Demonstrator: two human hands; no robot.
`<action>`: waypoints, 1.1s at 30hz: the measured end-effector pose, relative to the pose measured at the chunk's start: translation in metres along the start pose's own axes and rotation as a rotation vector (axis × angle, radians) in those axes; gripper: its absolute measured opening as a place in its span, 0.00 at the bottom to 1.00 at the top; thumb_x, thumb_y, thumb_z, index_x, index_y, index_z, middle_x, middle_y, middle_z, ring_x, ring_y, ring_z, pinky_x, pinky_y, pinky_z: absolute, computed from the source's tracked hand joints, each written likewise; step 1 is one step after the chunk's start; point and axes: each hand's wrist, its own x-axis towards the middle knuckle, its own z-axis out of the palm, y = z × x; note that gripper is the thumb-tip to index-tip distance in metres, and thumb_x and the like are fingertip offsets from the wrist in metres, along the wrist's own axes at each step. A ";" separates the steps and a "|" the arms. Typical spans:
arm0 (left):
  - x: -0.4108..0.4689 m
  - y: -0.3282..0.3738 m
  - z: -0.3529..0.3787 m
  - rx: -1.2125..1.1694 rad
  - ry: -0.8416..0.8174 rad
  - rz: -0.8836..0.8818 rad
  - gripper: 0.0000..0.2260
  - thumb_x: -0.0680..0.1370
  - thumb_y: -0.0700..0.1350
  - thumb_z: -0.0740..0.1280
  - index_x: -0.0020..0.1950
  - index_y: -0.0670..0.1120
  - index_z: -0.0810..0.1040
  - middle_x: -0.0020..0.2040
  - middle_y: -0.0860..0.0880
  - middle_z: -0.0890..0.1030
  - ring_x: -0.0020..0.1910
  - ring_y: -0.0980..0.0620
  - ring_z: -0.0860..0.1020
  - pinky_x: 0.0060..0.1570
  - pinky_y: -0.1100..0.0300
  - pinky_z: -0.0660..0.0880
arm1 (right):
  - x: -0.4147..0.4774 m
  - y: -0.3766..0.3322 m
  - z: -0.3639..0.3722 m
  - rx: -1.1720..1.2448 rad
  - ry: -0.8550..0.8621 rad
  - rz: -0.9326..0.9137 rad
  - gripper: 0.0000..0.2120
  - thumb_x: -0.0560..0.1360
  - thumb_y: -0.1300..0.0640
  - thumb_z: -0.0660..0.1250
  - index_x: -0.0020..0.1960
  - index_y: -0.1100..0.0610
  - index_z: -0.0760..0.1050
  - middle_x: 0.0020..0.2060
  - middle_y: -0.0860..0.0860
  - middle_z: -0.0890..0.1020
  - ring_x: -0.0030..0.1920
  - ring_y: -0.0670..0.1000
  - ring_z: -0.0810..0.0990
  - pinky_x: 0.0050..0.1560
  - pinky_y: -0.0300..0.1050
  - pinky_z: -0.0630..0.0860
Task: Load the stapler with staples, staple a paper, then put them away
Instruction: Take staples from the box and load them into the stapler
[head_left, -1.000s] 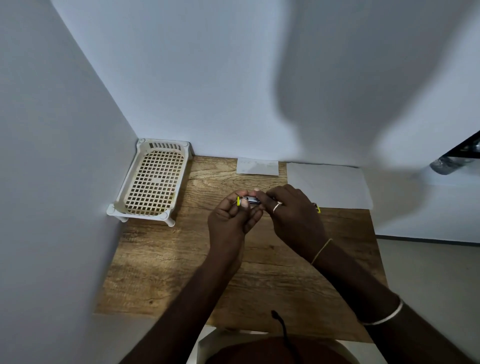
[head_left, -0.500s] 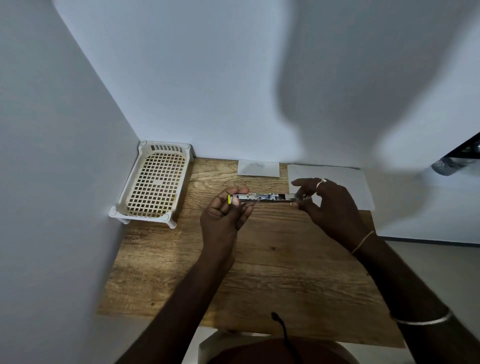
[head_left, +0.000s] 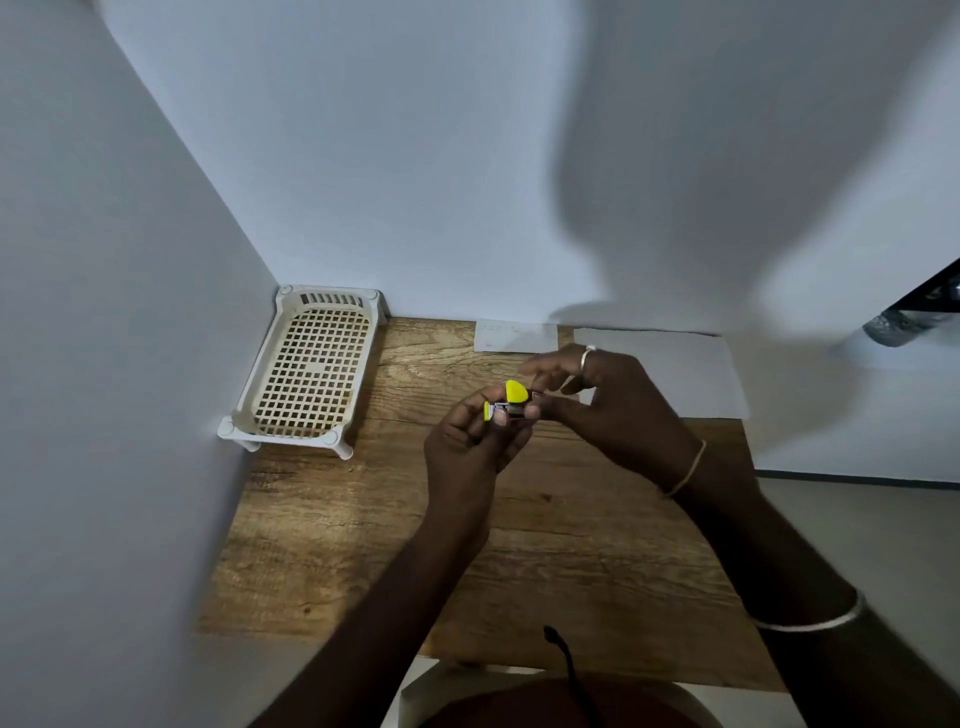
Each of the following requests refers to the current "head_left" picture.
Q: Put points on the person's right thumb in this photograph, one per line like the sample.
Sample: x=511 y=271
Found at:
x=559 y=409

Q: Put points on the large white paper sheet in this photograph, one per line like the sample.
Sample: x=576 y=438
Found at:
x=675 y=371

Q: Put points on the person's left thumb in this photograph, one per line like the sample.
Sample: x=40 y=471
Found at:
x=471 y=409

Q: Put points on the grey metal pipe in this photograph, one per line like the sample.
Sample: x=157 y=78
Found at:
x=900 y=326

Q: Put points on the person's left forearm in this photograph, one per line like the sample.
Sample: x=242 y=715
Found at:
x=390 y=630

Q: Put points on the person's right hand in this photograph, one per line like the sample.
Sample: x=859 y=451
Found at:
x=630 y=420

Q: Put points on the person's right forearm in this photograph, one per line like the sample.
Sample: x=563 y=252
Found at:
x=795 y=600

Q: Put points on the white plastic basket tray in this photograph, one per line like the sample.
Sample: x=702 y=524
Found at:
x=311 y=375

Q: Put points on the small yellow and black device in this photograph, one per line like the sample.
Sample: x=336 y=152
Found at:
x=512 y=400

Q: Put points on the silver bangle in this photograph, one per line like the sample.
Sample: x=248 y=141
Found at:
x=817 y=622

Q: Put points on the person's left hand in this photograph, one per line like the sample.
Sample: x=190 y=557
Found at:
x=461 y=465

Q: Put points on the small white paper slip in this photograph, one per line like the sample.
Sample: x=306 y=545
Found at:
x=514 y=336

